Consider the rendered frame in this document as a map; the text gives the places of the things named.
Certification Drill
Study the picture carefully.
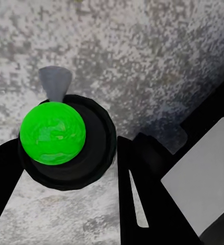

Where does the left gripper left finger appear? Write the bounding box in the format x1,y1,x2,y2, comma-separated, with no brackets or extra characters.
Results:
0,138,24,216

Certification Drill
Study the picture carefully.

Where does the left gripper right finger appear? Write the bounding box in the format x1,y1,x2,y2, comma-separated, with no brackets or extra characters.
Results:
116,136,204,245

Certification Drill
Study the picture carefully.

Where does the insectifuge atomizer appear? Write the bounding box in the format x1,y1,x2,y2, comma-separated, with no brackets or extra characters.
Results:
18,66,117,191

